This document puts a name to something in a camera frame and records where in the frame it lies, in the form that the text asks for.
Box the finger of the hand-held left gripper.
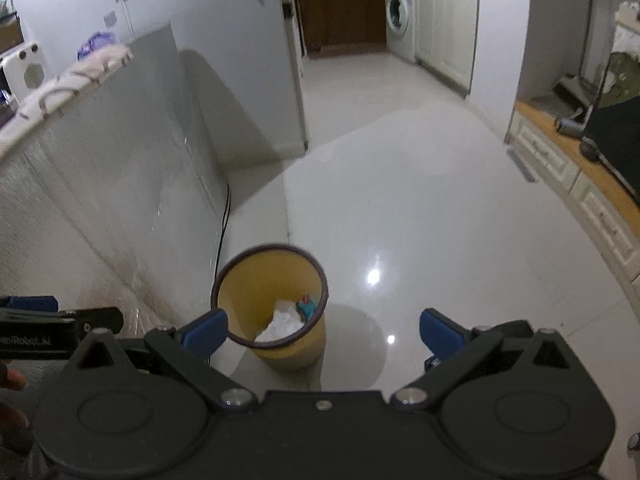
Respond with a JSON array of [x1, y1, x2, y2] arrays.
[[75, 307, 124, 335], [0, 296, 76, 319]]

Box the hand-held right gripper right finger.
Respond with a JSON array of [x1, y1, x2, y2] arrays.
[[390, 308, 576, 413]]

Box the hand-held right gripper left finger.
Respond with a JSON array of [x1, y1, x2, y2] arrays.
[[65, 308, 257, 413]]

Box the yellow trash bin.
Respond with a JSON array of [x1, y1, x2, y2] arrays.
[[211, 243, 330, 374]]

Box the white tissue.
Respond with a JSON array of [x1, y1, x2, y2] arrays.
[[254, 299, 307, 344]]

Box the teal red wrapper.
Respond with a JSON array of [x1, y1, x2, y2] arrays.
[[295, 295, 319, 322]]

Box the person's left hand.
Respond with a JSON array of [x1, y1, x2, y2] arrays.
[[0, 366, 32, 458]]

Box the white bench drawers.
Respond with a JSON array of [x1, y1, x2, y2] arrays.
[[504, 100, 640, 288]]

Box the pink printed blanket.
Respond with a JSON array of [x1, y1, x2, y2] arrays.
[[0, 44, 134, 157]]

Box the white fan heater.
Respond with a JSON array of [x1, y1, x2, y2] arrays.
[[0, 41, 52, 102]]

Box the grey hair dryer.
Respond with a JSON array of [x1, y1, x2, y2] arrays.
[[554, 116, 587, 139]]

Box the black printed cloth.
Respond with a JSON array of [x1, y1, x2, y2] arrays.
[[581, 50, 640, 207]]

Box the purple snack bag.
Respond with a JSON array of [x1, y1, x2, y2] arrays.
[[77, 31, 119, 61]]

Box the grey stick vacuum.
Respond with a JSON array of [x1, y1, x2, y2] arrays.
[[552, 0, 602, 112]]

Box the white kitchen base cabinets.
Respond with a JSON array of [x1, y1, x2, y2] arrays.
[[415, 0, 477, 97]]

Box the white washing machine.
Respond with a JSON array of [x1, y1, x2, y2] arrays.
[[384, 0, 419, 64]]

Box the brown wooden door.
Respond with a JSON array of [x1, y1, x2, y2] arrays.
[[294, 0, 389, 54]]

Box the black power cable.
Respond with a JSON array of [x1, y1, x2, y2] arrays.
[[215, 183, 231, 282]]

